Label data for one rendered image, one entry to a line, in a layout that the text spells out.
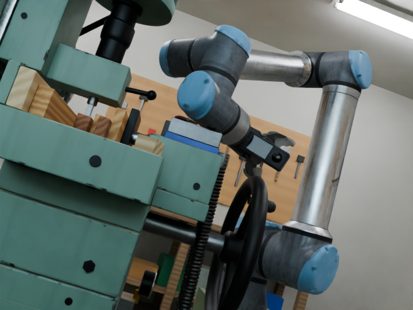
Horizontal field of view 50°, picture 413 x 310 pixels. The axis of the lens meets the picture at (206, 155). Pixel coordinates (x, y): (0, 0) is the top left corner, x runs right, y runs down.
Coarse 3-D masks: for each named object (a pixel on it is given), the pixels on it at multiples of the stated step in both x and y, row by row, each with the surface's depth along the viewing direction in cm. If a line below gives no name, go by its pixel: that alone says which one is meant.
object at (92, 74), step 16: (64, 48) 80; (64, 64) 79; (80, 64) 80; (96, 64) 80; (112, 64) 80; (48, 80) 80; (64, 80) 79; (80, 80) 79; (96, 80) 80; (112, 80) 80; (128, 80) 84; (96, 96) 81; (112, 96) 80
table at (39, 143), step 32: (0, 128) 51; (32, 128) 51; (64, 128) 51; (32, 160) 51; (64, 160) 51; (96, 160) 51; (128, 160) 52; (160, 160) 52; (128, 192) 51; (160, 192) 73
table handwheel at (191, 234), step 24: (240, 192) 89; (264, 192) 75; (264, 216) 72; (192, 240) 80; (216, 240) 81; (240, 240) 81; (216, 264) 93; (240, 264) 69; (216, 288) 89; (240, 288) 69
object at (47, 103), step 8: (40, 88) 54; (48, 88) 54; (40, 96) 54; (48, 96) 54; (56, 96) 56; (32, 104) 54; (40, 104) 54; (48, 104) 54; (56, 104) 57; (64, 104) 60; (32, 112) 53; (40, 112) 54; (48, 112) 55; (56, 112) 58; (64, 112) 62; (72, 112) 66; (56, 120) 59; (64, 120) 63; (72, 120) 68
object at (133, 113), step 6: (132, 108) 78; (132, 114) 78; (138, 114) 78; (132, 120) 78; (138, 120) 82; (126, 126) 78; (132, 126) 78; (138, 126) 86; (126, 132) 78; (132, 132) 78; (138, 132) 82; (126, 138) 78; (132, 138) 81; (126, 144) 77; (132, 144) 82
